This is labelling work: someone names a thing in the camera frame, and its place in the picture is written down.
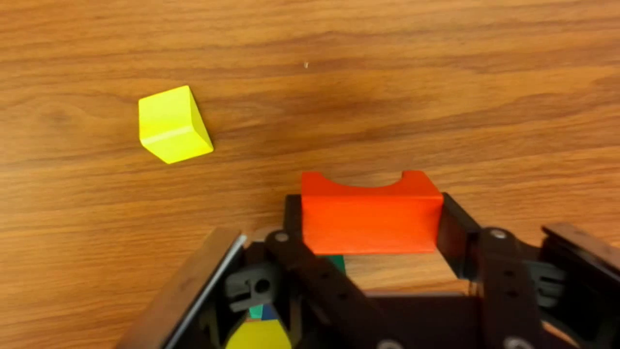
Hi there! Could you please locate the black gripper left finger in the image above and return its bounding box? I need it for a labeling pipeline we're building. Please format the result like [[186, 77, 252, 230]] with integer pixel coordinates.
[[265, 193, 411, 349]]

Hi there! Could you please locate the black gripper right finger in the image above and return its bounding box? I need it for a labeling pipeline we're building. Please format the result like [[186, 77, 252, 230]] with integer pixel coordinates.
[[436, 193, 546, 349]]

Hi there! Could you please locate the orange arch block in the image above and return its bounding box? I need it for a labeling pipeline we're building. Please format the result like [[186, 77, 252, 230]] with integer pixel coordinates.
[[300, 170, 444, 255]]

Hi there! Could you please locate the green block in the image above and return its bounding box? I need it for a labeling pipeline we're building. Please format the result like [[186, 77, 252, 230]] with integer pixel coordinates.
[[326, 253, 347, 272]]

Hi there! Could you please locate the blue cube block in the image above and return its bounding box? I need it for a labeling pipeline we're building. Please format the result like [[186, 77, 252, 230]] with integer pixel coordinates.
[[248, 304, 279, 319]]

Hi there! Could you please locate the yellow rectangular block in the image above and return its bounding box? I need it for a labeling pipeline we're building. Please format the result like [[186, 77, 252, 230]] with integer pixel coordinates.
[[225, 319, 293, 349]]

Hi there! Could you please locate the yellow wedge block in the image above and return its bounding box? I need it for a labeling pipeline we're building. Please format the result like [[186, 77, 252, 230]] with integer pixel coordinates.
[[138, 84, 213, 164]]

